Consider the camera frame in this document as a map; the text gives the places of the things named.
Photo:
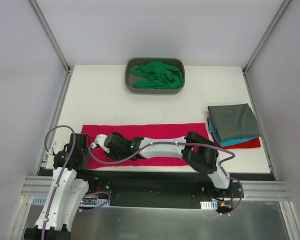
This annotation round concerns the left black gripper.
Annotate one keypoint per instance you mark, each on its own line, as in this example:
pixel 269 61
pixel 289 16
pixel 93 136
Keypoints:
pixel 80 139

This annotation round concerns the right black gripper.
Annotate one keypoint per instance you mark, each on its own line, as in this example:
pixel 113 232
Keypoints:
pixel 110 144

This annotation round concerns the magenta t shirt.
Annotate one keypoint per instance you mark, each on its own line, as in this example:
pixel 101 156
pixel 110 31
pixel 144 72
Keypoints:
pixel 156 131

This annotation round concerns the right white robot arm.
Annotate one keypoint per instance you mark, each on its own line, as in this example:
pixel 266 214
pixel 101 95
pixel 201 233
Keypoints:
pixel 196 150

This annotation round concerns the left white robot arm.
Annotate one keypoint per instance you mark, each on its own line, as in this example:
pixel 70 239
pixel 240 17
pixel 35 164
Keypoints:
pixel 67 189

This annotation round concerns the green t shirt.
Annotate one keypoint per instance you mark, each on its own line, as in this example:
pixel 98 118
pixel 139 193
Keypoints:
pixel 158 75

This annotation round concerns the folded teal t shirt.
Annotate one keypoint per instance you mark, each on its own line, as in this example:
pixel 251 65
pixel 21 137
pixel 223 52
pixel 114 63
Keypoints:
pixel 226 143

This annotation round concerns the grey plastic bin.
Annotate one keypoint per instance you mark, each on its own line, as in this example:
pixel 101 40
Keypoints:
pixel 130 79

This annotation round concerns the folded grey t shirt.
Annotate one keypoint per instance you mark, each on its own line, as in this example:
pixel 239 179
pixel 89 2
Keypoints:
pixel 234 121

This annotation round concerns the folded red t shirt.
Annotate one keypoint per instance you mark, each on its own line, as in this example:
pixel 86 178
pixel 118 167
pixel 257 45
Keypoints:
pixel 252 144

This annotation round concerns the left aluminium rail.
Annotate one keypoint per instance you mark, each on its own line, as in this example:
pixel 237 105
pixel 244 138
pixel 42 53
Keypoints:
pixel 36 186

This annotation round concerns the aluminium rail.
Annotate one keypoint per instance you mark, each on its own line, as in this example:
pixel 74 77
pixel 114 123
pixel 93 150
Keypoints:
pixel 36 186
pixel 266 191

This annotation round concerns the left perforated cable duct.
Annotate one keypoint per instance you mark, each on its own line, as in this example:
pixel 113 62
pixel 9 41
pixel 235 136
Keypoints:
pixel 85 202

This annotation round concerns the perforated cable duct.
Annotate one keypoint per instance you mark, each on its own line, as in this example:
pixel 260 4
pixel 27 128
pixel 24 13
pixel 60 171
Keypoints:
pixel 209 205
pixel 85 202

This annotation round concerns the right perforated cable duct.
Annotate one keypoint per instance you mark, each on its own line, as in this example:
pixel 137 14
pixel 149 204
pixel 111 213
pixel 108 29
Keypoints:
pixel 209 205

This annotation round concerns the left aluminium frame post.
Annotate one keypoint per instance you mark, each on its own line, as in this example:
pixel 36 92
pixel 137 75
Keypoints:
pixel 49 34

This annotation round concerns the aluminium frame post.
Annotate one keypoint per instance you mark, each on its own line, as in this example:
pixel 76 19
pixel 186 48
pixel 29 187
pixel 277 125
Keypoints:
pixel 266 35
pixel 49 34

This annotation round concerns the right aluminium rail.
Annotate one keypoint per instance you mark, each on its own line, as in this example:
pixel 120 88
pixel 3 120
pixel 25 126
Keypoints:
pixel 266 191

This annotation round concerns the right aluminium frame post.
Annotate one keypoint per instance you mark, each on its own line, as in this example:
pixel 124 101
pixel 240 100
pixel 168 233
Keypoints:
pixel 266 35

